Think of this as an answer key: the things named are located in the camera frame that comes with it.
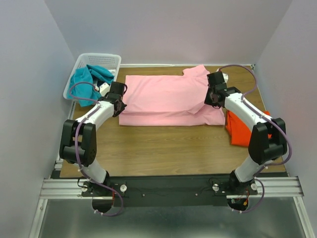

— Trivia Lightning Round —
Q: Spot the pink t shirt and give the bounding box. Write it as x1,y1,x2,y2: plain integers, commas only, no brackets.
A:
119,65,225,126

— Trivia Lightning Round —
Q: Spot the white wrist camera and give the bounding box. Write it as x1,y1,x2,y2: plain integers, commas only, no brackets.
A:
95,83,110,96
222,73,229,83

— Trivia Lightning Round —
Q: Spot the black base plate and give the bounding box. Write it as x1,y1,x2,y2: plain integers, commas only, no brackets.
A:
82,174,257,207

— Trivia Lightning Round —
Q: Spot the teal t shirt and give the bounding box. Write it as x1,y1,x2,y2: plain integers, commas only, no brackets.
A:
67,64,114,107

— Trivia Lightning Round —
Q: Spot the white plastic laundry basket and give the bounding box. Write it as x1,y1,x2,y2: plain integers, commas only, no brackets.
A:
63,53,121,99

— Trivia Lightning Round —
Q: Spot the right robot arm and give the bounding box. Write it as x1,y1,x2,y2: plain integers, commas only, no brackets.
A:
205,71,287,194

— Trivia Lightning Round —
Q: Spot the orange folded t shirt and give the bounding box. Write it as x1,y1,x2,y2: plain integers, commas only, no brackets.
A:
224,110,272,147

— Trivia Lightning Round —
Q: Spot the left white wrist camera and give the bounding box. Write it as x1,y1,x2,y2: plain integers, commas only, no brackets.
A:
95,83,110,96

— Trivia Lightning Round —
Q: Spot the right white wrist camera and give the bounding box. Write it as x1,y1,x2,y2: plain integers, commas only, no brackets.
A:
222,73,229,83

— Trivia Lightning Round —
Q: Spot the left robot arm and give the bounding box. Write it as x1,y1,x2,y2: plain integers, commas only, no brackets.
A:
59,81,128,196

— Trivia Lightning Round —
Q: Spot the aluminium frame rail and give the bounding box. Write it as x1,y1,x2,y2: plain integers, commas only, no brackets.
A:
40,179,92,199

